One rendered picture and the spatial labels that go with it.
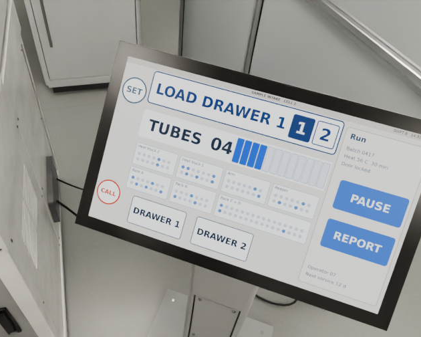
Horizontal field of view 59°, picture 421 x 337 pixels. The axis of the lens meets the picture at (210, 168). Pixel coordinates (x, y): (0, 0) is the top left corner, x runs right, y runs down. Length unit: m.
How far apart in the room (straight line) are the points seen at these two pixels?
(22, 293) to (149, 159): 0.56
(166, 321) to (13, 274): 0.76
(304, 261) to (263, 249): 0.06
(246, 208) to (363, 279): 0.20
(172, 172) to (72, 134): 1.74
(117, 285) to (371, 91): 1.21
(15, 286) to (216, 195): 0.59
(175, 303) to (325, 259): 1.07
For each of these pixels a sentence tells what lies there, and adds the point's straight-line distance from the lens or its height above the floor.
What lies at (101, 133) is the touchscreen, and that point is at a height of 1.08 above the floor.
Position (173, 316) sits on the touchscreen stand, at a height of 0.04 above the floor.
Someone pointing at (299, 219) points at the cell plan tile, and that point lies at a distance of 0.58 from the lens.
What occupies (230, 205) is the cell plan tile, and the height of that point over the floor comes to 1.05.
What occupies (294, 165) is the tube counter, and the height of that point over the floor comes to 1.11.
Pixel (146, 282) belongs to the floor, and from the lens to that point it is 1.68.
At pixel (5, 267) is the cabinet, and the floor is 0.73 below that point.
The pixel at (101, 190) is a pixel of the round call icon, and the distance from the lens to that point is 0.64.
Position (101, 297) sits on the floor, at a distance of 1.67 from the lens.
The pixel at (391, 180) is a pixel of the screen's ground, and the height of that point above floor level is 1.13.
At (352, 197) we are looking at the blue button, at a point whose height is 1.10.
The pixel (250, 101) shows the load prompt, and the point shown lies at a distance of 0.58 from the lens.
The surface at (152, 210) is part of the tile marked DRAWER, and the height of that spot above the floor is 1.01.
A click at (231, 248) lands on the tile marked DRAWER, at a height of 1.00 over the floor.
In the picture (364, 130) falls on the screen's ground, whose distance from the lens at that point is 0.59.
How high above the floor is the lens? 1.50
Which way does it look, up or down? 46 degrees down
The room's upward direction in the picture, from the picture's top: 8 degrees clockwise
